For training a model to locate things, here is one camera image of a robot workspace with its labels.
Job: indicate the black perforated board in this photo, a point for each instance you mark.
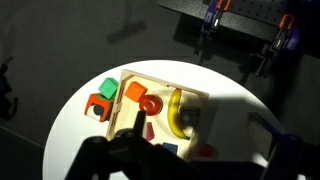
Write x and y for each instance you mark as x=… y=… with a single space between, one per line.
x=256 y=18

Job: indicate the blue orange clamp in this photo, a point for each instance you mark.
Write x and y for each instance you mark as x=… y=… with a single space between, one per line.
x=287 y=39
x=211 y=21

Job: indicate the small red tomato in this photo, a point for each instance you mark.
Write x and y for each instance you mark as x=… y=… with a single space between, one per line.
x=205 y=150

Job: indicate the red apple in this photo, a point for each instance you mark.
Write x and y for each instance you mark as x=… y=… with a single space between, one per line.
x=151 y=104

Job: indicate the orange building block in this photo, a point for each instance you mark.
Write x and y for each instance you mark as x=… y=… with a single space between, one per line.
x=135 y=91

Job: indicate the left blue orange clamp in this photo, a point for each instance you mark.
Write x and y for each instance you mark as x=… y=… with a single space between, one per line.
x=211 y=21

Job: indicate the right blue orange clamp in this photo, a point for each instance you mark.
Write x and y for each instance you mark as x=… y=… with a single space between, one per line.
x=287 y=39

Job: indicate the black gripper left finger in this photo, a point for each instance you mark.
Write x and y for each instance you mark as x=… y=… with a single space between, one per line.
x=139 y=122

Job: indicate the grey building block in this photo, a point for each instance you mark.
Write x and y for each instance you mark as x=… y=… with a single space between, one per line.
x=189 y=117

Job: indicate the green building block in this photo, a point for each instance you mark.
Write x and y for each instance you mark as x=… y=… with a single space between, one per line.
x=108 y=87

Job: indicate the magenta building block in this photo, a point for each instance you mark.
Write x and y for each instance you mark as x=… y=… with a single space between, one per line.
x=150 y=133

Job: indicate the blue building block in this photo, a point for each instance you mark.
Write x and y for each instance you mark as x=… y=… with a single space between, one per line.
x=170 y=147

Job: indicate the orange hollow block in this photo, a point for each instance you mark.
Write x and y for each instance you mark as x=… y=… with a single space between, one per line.
x=98 y=107

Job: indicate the yellow banana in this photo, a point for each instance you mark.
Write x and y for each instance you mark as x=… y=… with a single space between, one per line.
x=173 y=114

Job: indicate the wooden tray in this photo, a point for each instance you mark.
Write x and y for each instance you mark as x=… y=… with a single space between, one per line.
x=124 y=111

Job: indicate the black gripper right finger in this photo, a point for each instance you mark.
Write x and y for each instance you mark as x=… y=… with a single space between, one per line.
x=261 y=129

